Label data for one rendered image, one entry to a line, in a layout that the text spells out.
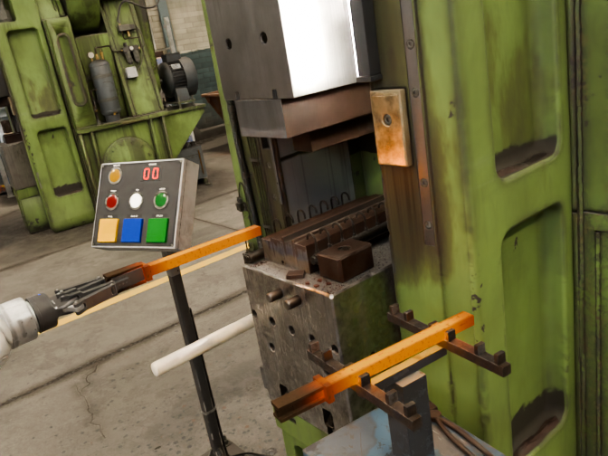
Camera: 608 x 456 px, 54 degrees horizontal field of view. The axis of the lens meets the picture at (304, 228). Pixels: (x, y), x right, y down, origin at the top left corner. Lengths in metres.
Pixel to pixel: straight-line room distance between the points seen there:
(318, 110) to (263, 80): 0.15
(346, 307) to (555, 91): 0.72
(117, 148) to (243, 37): 4.93
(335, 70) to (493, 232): 0.53
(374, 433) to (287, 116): 0.75
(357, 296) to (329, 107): 0.48
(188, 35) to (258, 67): 9.14
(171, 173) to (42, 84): 4.55
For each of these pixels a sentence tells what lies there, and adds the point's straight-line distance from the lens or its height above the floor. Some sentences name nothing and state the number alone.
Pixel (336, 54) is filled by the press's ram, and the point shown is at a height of 1.44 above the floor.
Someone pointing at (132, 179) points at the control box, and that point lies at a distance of 1.97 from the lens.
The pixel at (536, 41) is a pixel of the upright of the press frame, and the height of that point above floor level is 1.40.
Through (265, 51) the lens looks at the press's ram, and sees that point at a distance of 1.44.
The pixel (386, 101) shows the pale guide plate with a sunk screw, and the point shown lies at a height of 1.33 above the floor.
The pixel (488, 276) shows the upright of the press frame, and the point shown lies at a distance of 1.40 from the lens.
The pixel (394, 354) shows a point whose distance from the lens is 1.13.
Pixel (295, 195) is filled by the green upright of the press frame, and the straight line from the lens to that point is 1.81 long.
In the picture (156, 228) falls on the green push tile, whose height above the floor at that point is 1.02.
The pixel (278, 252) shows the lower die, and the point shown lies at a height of 0.95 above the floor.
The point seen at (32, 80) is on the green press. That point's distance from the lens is 6.34.
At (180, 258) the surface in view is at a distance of 1.39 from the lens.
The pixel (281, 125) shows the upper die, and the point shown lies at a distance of 1.45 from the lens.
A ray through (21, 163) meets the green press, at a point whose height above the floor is 0.72.
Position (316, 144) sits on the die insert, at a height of 1.23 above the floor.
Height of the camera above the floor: 1.51
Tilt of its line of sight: 18 degrees down
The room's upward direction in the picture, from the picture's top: 10 degrees counter-clockwise
